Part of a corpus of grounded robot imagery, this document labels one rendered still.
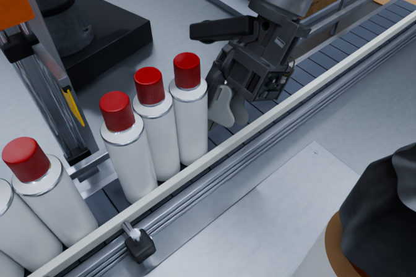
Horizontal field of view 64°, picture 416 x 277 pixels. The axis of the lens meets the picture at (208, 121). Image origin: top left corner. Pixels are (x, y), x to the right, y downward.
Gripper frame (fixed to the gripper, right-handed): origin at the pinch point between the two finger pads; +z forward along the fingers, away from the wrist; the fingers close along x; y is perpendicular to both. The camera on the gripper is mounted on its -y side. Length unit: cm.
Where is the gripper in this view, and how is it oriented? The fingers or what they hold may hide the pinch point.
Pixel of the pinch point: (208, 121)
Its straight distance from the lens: 53.9
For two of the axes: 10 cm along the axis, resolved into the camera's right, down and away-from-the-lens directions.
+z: -3.8, 8.0, 4.6
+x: 6.7, -1.0, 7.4
